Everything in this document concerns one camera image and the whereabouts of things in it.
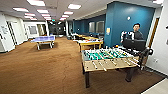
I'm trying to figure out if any black wheeled cart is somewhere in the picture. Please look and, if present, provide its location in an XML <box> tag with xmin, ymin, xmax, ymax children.
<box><xmin>120</xmin><ymin>30</ymin><xmax>154</xmax><ymax>83</ymax></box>

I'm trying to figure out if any rectangular ceiling light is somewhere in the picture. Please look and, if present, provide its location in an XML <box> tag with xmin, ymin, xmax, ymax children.
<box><xmin>24</xmin><ymin>12</ymin><xmax>36</xmax><ymax>17</ymax></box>
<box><xmin>67</xmin><ymin>3</ymin><xmax>82</xmax><ymax>10</ymax></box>
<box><xmin>12</xmin><ymin>7</ymin><xmax>30</xmax><ymax>13</ymax></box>
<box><xmin>29</xmin><ymin>17</ymin><xmax>38</xmax><ymax>21</ymax></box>
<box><xmin>40</xmin><ymin>13</ymin><xmax>51</xmax><ymax>18</ymax></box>
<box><xmin>26</xmin><ymin>0</ymin><xmax>47</xmax><ymax>7</ymax></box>
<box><xmin>36</xmin><ymin>9</ymin><xmax>50</xmax><ymax>14</ymax></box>
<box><xmin>61</xmin><ymin>14</ymin><xmax>70</xmax><ymax>18</ymax></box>
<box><xmin>63</xmin><ymin>10</ymin><xmax>74</xmax><ymax>16</ymax></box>

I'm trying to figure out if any small interior window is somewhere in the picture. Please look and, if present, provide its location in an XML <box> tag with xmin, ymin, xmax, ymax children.
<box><xmin>28</xmin><ymin>25</ymin><xmax>38</xmax><ymax>35</ymax></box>

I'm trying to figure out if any blue ping pong table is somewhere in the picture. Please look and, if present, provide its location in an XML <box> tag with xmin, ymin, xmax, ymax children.
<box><xmin>30</xmin><ymin>35</ymin><xmax>57</xmax><ymax>51</ymax></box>

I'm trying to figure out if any green foosball table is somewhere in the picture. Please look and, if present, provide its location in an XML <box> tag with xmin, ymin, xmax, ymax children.
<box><xmin>80</xmin><ymin>46</ymin><xmax>141</xmax><ymax>89</ymax></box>

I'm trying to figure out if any man in dark shirt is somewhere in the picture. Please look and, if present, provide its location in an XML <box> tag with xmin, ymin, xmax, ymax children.
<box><xmin>128</xmin><ymin>22</ymin><xmax>145</xmax><ymax>42</ymax></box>

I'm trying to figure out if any grey side door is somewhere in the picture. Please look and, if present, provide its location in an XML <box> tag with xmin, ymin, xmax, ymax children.
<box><xmin>7</xmin><ymin>21</ymin><xmax>18</xmax><ymax>46</ymax></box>

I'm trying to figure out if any yellow wall sign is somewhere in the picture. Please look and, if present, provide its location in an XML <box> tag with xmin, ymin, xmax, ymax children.
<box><xmin>106</xmin><ymin>27</ymin><xmax>112</xmax><ymax>35</ymax></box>

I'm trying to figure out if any brown wooden door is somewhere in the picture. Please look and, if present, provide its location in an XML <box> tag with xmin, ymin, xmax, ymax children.
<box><xmin>148</xmin><ymin>17</ymin><xmax>160</xmax><ymax>49</ymax></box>

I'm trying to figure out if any yellow air hockey table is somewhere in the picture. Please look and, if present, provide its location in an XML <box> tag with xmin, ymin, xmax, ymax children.
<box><xmin>78</xmin><ymin>39</ymin><xmax>104</xmax><ymax>53</ymax></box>

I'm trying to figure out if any white wall outlet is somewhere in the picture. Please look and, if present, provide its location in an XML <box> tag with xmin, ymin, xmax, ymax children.
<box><xmin>153</xmin><ymin>58</ymin><xmax>159</xmax><ymax>64</ymax></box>

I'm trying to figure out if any large interior window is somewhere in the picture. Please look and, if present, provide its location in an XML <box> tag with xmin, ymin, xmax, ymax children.
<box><xmin>96</xmin><ymin>20</ymin><xmax>105</xmax><ymax>34</ymax></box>
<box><xmin>88</xmin><ymin>21</ymin><xmax>96</xmax><ymax>34</ymax></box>

